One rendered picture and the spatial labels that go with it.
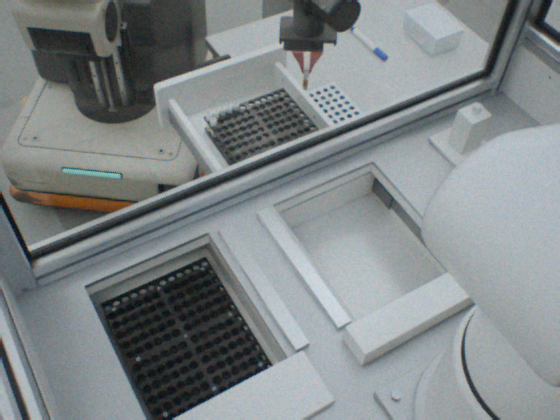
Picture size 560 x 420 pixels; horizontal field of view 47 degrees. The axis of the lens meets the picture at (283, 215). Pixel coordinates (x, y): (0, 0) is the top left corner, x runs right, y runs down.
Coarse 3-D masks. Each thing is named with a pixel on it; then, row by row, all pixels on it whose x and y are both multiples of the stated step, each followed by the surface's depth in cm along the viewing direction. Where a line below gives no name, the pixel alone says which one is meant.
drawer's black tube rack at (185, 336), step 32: (160, 288) 98; (192, 288) 99; (224, 288) 99; (128, 320) 98; (160, 320) 95; (192, 320) 95; (224, 320) 95; (128, 352) 92; (160, 352) 92; (192, 352) 92; (224, 352) 95; (256, 352) 92; (160, 384) 92; (192, 384) 89; (224, 384) 89; (160, 416) 86
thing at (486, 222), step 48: (528, 144) 35; (480, 192) 35; (528, 192) 34; (432, 240) 38; (480, 240) 35; (528, 240) 33; (480, 288) 35; (528, 288) 33; (480, 336) 63; (528, 336) 33; (432, 384) 78; (480, 384) 64; (528, 384) 59
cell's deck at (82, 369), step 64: (512, 128) 117; (320, 192) 109; (128, 256) 96; (256, 256) 97; (64, 320) 89; (320, 320) 91; (448, 320) 92; (64, 384) 84; (128, 384) 84; (384, 384) 86
